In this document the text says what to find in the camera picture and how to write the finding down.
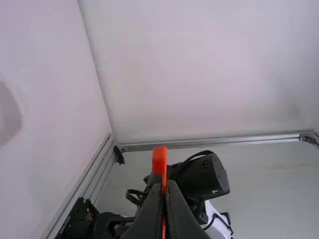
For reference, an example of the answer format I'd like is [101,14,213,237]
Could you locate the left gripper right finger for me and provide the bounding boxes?
[165,181,212,239]

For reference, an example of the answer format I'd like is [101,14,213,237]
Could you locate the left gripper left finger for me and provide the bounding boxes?
[120,183,164,239]

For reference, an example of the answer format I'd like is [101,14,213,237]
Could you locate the orange cable tie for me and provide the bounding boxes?
[152,146,168,239]

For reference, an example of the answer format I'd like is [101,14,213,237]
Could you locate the silver rails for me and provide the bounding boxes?
[46,129,319,239]

